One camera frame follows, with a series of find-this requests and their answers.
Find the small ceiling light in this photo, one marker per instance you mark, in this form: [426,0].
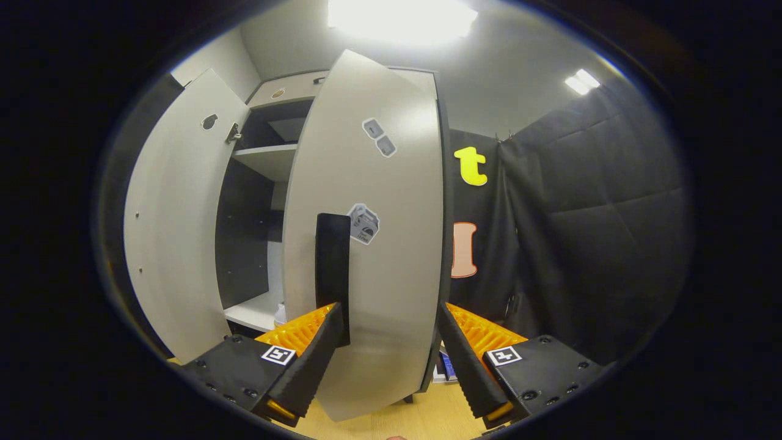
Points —
[581,81]

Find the grey shoe cabinet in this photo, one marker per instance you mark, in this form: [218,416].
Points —
[244,232]

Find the grey cabinet door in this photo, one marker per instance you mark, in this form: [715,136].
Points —
[397,275]
[177,220]

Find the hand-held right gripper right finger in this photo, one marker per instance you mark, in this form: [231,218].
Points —
[464,360]

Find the black quilted curtain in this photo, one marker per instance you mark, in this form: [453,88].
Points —
[599,232]

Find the stack of books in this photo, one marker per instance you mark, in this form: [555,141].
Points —
[446,365]

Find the black backdrop cloth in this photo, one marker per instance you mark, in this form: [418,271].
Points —
[482,244]

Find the large ceiling light panel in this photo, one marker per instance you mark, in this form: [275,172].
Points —
[400,21]

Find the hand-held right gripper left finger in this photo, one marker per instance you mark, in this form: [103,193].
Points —
[317,354]

